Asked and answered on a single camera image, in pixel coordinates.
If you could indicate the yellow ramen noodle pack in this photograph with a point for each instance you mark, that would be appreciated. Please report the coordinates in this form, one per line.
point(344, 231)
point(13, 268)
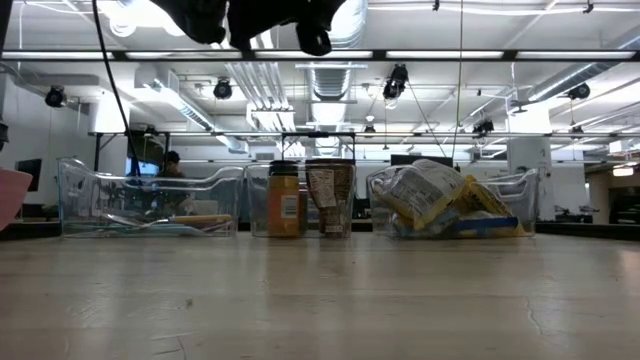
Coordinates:
point(420, 192)
point(482, 200)

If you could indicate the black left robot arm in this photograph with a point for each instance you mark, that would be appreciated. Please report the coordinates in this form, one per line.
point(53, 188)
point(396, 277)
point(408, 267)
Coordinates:
point(260, 12)

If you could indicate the black aluminium table frame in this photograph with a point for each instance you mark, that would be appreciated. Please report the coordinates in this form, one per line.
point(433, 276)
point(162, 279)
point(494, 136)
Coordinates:
point(585, 231)

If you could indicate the black overhead light bar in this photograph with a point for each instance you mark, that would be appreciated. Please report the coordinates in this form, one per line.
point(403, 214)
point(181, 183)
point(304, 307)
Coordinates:
point(425, 55)

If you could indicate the black ceiling spotlight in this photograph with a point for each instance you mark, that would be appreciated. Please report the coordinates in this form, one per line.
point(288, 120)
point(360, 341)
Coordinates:
point(55, 96)
point(395, 82)
point(222, 89)
point(484, 127)
point(579, 91)

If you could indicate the black wall screen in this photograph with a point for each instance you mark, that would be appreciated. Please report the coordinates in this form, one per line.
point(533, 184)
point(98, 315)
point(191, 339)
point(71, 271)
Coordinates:
point(30, 172)

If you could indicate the glowing white lamp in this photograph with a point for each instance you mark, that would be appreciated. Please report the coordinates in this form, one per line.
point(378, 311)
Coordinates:
point(623, 171)

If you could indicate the silver ceiling air duct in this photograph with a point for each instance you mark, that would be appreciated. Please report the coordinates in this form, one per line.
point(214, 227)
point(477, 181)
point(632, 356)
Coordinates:
point(330, 82)

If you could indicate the clear plastic bin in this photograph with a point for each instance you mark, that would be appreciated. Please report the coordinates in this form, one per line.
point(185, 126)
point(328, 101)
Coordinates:
point(257, 200)
point(220, 195)
point(525, 200)

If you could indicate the black metal stand frame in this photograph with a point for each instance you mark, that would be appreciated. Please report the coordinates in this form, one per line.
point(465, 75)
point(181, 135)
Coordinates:
point(318, 134)

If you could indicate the pink bowl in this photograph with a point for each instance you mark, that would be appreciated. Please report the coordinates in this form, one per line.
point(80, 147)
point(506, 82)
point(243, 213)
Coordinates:
point(12, 195)

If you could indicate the person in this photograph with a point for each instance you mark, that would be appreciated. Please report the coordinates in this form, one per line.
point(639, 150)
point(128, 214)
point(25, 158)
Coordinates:
point(172, 167)

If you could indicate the iridescent purple teal spoon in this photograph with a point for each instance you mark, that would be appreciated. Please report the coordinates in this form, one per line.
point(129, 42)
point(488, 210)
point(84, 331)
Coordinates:
point(125, 231)

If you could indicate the orange spice bottle black cap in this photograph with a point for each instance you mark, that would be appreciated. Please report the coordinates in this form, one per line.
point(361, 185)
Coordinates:
point(284, 205)

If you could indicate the blue white ramen pack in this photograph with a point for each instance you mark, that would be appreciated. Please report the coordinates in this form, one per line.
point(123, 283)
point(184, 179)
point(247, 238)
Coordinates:
point(490, 226)

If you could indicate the black monitor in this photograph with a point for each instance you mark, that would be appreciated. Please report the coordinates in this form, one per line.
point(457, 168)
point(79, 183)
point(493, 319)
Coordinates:
point(400, 160)

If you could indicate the brown spice jar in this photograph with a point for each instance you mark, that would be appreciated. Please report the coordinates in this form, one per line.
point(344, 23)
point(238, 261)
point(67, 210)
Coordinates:
point(332, 200)

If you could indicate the monitor with blue screen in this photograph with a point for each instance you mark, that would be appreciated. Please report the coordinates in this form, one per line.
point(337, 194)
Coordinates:
point(147, 150)

